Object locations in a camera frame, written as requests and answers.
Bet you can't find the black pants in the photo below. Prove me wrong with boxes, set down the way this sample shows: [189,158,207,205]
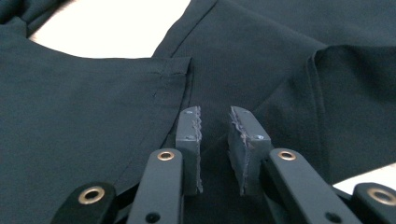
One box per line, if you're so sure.
[0,0,396,224]

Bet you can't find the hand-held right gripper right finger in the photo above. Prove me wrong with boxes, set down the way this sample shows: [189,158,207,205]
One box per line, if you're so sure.
[227,105,273,197]

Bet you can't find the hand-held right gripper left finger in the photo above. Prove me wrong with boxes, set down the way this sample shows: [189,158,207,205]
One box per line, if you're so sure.
[175,105,205,196]

